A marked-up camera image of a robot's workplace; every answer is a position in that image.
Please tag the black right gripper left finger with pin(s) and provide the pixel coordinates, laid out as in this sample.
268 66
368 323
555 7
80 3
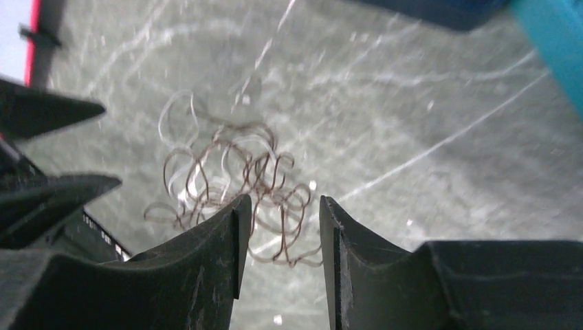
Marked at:
188 282

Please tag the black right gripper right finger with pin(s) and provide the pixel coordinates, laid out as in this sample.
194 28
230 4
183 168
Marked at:
374 284

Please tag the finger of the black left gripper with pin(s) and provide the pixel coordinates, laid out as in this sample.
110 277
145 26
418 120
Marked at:
27 113
34 209

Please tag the pink framed whiteboard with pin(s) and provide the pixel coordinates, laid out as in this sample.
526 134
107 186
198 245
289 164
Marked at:
17 50

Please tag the black whiteboard clip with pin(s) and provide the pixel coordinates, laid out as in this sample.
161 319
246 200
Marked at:
42 37

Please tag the dark blue plastic bin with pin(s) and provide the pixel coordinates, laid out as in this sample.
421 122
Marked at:
456 15

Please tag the teal plastic bin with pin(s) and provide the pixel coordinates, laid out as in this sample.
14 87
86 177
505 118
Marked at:
555 29

